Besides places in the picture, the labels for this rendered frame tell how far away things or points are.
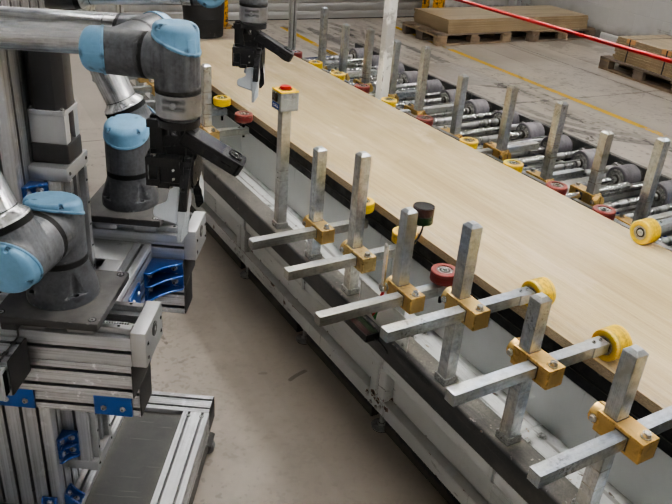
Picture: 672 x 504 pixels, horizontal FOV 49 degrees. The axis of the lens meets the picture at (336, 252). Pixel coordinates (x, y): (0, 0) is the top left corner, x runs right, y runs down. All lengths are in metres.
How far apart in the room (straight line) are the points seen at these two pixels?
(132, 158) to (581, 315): 1.26
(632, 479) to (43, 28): 1.60
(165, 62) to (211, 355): 2.16
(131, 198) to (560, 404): 1.25
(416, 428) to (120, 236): 1.25
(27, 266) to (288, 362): 1.90
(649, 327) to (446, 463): 0.87
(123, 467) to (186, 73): 1.52
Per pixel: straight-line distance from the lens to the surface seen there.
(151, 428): 2.58
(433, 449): 2.62
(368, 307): 1.99
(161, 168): 1.28
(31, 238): 1.48
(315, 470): 2.72
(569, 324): 2.00
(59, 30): 1.43
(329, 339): 3.06
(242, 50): 2.06
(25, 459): 2.26
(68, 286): 1.63
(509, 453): 1.86
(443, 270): 2.12
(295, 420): 2.91
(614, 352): 1.86
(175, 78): 1.21
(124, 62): 1.24
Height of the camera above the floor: 1.91
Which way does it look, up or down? 28 degrees down
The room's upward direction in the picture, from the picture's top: 5 degrees clockwise
